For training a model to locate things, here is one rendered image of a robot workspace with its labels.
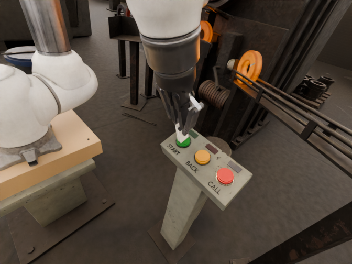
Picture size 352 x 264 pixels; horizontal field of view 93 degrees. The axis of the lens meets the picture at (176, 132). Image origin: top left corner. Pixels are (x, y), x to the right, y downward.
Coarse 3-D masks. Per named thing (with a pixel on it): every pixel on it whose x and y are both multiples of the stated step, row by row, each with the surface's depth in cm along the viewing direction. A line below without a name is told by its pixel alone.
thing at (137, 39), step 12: (108, 24) 120; (120, 24) 135; (132, 24) 135; (120, 36) 134; (132, 36) 137; (132, 48) 134; (132, 60) 140; (132, 72) 146; (132, 84) 154; (132, 96) 162; (132, 108) 162
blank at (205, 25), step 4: (200, 24) 111; (204, 24) 108; (208, 24) 108; (204, 28) 109; (208, 28) 107; (204, 32) 111; (208, 32) 108; (212, 32) 109; (204, 36) 111; (208, 36) 109; (208, 40) 111
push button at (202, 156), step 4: (196, 152) 46; (200, 152) 45; (204, 152) 45; (196, 156) 45; (200, 156) 44; (204, 156) 44; (208, 156) 44; (196, 160) 44; (200, 160) 44; (204, 160) 44; (208, 160) 44
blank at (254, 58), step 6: (246, 54) 79; (252, 54) 75; (258, 54) 73; (240, 60) 84; (246, 60) 79; (252, 60) 74; (258, 60) 72; (240, 66) 83; (246, 66) 82; (252, 66) 74; (258, 66) 73; (240, 72) 83; (246, 72) 83; (252, 72) 74; (258, 72) 74; (252, 78) 75; (240, 84) 83
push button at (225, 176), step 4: (224, 168) 42; (220, 172) 41; (224, 172) 41; (228, 172) 41; (232, 172) 41; (220, 176) 41; (224, 176) 41; (228, 176) 41; (232, 176) 40; (220, 180) 40; (224, 180) 40; (228, 180) 40; (232, 180) 40
